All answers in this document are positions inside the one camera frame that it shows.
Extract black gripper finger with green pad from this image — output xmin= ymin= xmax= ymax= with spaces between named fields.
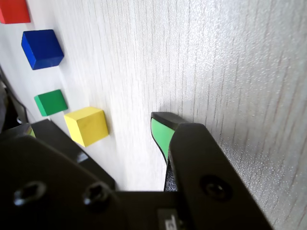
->
xmin=150 ymin=111 xmax=274 ymax=230
xmin=0 ymin=122 xmax=126 ymax=230

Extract green wooden cube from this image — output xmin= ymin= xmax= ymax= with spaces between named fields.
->
xmin=34 ymin=89 xmax=68 ymax=117

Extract yellow wooden cube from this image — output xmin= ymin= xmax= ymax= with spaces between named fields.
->
xmin=63 ymin=106 xmax=110 ymax=148

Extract blue wooden cube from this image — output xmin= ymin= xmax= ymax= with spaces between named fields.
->
xmin=21 ymin=29 xmax=65 ymax=71

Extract red wooden cube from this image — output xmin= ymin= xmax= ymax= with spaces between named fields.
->
xmin=0 ymin=0 xmax=31 ymax=24

